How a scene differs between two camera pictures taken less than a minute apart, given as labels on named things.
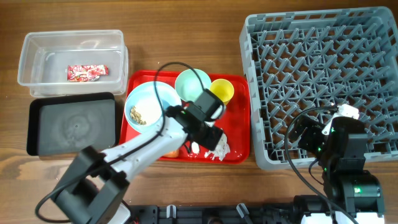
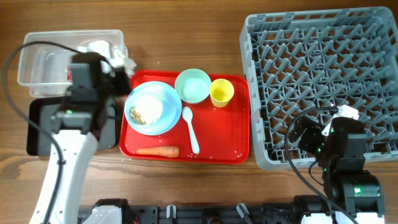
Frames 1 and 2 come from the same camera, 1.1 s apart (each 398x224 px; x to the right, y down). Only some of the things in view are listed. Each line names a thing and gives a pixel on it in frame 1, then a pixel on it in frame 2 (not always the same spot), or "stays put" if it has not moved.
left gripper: [212, 141] -> [121, 82]
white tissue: [222, 148] -> [129, 65]
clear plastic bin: [71, 63] stays put
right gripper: [298, 131] stays put
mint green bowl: [188, 86] stays put
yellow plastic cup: [223, 88] stays put
